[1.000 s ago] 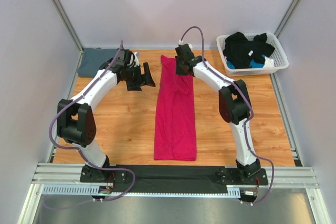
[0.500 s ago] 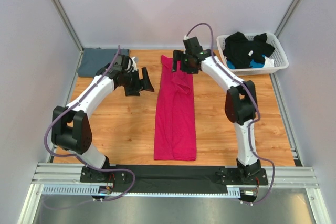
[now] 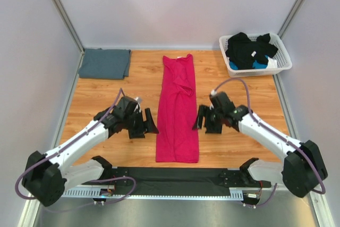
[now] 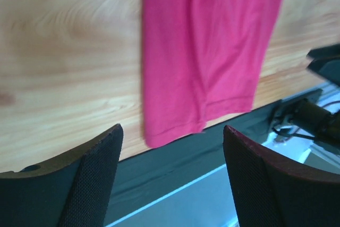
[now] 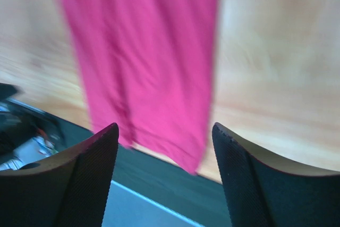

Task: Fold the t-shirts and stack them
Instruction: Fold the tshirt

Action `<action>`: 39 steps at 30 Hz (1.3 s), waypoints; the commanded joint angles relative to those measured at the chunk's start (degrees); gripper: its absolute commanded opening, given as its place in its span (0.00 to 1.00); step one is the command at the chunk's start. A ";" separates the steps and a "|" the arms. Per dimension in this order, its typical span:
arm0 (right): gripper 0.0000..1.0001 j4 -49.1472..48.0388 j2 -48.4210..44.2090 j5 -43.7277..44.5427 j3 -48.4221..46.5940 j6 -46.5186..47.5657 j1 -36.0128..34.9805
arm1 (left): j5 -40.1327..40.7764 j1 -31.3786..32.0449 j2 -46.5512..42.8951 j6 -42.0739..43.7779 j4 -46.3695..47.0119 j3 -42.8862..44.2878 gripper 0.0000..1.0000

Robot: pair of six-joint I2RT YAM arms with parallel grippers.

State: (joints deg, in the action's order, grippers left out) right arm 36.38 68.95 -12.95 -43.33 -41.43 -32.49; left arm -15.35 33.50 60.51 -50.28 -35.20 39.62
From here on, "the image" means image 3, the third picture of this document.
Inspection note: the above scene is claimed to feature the black t shirt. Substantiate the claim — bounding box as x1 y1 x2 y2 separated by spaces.
226 32 278 70

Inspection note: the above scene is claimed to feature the right aluminium corner post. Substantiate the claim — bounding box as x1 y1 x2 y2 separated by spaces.
277 0 305 39

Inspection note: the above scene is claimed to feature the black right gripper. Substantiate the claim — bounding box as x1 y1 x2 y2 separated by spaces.
192 105 224 135

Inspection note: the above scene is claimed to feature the folded grey-blue t shirt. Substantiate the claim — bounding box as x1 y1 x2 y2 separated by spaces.
78 48 132 80

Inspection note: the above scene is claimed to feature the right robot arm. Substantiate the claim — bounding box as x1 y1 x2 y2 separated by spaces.
192 91 328 198

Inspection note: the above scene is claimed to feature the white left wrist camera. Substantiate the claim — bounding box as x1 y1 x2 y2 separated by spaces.
134 97 142 112

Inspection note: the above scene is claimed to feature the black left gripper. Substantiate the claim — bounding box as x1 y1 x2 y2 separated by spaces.
123 107 159 139

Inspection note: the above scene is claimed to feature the white plastic laundry basket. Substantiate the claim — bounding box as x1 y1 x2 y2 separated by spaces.
219 33 292 78

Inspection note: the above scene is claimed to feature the aluminium corner post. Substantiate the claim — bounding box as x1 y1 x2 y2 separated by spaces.
52 0 84 54
277 0 305 39

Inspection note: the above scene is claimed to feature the white cloth in basket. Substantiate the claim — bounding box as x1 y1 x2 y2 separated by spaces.
266 57 278 69

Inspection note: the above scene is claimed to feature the blue t shirt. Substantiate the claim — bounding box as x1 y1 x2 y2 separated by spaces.
229 61 268 70

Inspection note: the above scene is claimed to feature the aluminium frame rail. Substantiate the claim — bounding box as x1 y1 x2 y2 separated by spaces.
61 165 324 192

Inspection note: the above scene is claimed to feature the left aluminium corner post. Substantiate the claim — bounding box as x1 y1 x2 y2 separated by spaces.
52 0 84 54

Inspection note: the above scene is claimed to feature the pink t shirt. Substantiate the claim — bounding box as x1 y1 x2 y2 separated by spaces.
156 54 199 163

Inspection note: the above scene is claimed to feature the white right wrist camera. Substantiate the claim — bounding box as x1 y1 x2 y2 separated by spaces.
209 90 218 98

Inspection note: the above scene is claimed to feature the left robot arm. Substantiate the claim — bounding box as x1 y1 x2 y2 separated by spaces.
20 96 159 207

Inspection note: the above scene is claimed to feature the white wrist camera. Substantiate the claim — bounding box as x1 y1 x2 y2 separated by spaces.
134 97 142 112
209 90 218 98

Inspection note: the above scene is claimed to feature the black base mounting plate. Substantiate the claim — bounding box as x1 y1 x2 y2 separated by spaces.
103 167 272 197

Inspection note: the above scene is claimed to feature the white slotted cable duct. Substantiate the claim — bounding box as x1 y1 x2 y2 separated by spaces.
62 186 261 201

